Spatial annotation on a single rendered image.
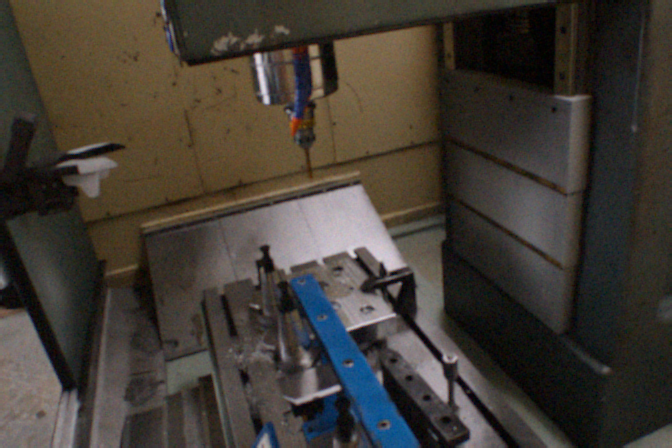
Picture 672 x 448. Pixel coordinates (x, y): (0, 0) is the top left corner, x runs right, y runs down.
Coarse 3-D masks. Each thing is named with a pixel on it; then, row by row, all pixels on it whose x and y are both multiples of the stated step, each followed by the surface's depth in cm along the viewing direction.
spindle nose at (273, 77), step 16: (320, 48) 90; (256, 64) 91; (272, 64) 89; (288, 64) 89; (320, 64) 90; (336, 64) 95; (256, 80) 93; (272, 80) 90; (288, 80) 90; (320, 80) 91; (336, 80) 95; (256, 96) 96; (272, 96) 92; (288, 96) 91; (320, 96) 92
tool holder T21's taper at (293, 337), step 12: (288, 312) 65; (288, 324) 65; (300, 324) 66; (288, 336) 66; (300, 336) 66; (288, 348) 66; (300, 348) 66; (312, 348) 68; (288, 360) 67; (300, 360) 67
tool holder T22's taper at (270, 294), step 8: (264, 272) 75; (272, 272) 74; (264, 280) 75; (272, 280) 75; (280, 280) 75; (264, 288) 75; (272, 288) 75; (264, 296) 76; (272, 296) 75; (280, 296) 76; (264, 304) 76; (272, 304) 76; (280, 304) 76; (264, 312) 77; (272, 312) 76
